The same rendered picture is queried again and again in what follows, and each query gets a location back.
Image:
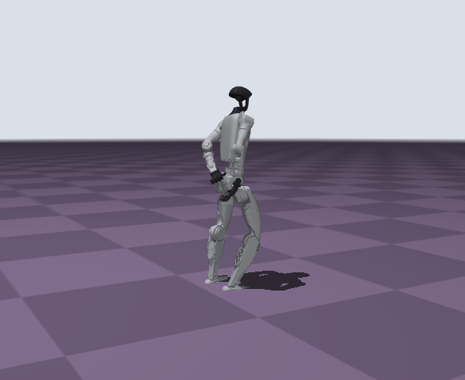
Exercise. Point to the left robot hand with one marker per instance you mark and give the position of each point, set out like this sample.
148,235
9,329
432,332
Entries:
216,176

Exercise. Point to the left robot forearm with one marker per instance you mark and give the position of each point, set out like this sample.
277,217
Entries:
210,161

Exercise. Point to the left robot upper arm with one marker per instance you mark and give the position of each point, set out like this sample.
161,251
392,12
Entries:
212,138

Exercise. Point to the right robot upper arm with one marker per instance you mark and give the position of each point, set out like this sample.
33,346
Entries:
246,122

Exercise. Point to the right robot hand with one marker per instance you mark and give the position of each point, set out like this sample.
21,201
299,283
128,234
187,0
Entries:
233,190

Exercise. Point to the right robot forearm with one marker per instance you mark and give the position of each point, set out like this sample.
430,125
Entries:
239,162

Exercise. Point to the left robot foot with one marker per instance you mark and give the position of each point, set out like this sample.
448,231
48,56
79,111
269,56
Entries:
218,278

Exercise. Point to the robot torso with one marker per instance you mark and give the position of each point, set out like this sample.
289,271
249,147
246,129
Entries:
229,134

